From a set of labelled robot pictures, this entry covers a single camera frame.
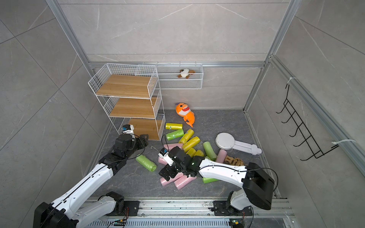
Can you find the green roll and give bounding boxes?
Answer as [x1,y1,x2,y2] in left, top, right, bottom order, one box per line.
[166,129,184,141]
[136,154,157,172]
[203,142,217,161]
[202,178,219,184]

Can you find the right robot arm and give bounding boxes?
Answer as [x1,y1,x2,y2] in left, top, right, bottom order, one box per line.
[158,146,275,211]

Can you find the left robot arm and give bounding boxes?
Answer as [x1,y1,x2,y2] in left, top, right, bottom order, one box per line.
[33,134,149,228]

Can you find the yellow roll near shelf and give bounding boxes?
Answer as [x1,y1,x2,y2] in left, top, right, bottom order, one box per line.
[165,123,183,130]

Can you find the pink roll lower left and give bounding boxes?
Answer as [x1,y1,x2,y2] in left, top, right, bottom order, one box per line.
[160,173,183,186]

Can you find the pink roll lower right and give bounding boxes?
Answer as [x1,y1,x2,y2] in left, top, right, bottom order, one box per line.
[174,175,197,190]

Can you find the pink roll left middle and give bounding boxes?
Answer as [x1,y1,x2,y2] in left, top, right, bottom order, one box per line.
[158,157,167,165]

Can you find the yellow roll middle left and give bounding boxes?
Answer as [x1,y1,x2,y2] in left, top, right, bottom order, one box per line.
[186,148,196,158]

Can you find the yellow roll middle right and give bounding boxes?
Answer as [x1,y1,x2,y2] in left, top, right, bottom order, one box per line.
[194,150,205,157]

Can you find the pink roll upper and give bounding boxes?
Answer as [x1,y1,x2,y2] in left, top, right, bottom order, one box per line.
[163,143,183,151]

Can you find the yellow roll upper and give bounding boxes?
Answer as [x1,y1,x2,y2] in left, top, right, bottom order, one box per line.
[179,129,194,144]

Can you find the pink roll right small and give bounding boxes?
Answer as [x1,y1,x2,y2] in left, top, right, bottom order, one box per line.
[216,149,227,163]

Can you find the brown patterned object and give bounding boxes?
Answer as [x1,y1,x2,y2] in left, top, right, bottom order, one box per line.
[223,155,245,166]

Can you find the orange shark plush toy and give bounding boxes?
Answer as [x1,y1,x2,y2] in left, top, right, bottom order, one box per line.
[175,103,195,128]

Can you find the brown white plush toy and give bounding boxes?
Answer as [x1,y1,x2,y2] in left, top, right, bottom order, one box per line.
[177,68,195,79]

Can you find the white round handled brush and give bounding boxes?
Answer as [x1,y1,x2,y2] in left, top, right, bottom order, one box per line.
[215,133,262,155]

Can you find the white wire three-tier shelf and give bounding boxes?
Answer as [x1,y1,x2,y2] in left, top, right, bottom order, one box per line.
[88,63,165,141]

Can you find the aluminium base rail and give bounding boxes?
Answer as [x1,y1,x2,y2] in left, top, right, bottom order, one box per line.
[88,197,299,228]

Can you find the white wire wall basket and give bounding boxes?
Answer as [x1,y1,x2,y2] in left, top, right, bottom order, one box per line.
[132,64,204,90]

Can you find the black wall hook rack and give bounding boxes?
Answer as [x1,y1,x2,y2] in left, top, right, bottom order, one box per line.
[276,84,339,162]

